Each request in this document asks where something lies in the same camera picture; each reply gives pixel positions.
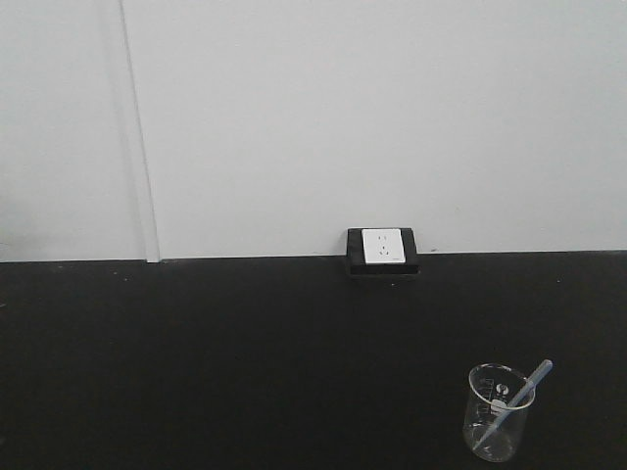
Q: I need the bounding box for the blue plastic pipette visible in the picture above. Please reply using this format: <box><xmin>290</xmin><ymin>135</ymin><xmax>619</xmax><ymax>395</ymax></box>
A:
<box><xmin>473</xmin><ymin>358</ymin><xmax>555</xmax><ymax>452</ymax></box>

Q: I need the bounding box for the black socket mounting box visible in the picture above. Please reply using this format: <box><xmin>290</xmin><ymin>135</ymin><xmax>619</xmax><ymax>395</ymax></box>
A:
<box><xmin>345</xmin><ymin>227</ymin><xmax>420</xmax><ymax>278</ymax></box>

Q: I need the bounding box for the clear glass beaker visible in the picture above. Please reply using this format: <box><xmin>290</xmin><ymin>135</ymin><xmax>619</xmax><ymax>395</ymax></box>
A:
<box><xmin>461</xmin><ymin>361</ymin><xmax>537</xmax><ymax>463</ymax></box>

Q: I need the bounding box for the white wall power socket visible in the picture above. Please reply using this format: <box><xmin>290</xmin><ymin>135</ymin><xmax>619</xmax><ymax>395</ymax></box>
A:
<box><xmin>362</xmin><ymin>228</ymin><xmax>406</xmax><ymax>264</ymax></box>

